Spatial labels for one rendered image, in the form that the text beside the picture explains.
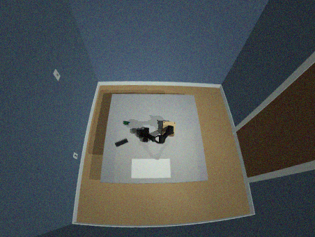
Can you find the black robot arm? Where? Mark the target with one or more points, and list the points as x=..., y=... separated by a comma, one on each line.
x=145, y=133

